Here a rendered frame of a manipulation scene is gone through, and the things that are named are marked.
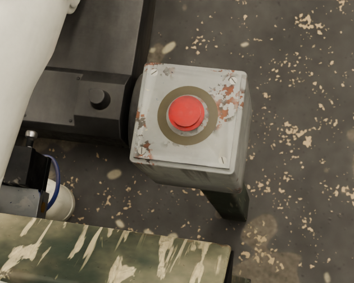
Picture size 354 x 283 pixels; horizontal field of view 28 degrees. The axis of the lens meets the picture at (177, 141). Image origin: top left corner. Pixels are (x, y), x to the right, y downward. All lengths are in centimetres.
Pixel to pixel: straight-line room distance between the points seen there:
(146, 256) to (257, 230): 87
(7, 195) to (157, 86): 33
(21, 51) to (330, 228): 143
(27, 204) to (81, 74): 66
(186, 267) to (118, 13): 96
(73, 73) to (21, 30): 133
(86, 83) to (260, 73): 44
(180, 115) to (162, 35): 106
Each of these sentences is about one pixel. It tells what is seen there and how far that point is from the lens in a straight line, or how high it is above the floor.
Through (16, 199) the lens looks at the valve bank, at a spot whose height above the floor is 74.
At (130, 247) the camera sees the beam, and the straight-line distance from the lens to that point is 86.
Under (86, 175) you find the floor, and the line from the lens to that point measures 177.
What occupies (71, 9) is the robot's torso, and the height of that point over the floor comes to 27.
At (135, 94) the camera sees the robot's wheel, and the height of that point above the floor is 20.
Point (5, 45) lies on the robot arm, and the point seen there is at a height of 142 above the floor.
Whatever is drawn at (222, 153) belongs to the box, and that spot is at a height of 93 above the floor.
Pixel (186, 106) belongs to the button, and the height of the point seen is 94.
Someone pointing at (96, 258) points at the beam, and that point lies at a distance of 84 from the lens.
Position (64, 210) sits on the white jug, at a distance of 170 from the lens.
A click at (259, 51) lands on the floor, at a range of 178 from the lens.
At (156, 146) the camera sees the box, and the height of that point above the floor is 93.
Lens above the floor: 169
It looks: 76 degrees down
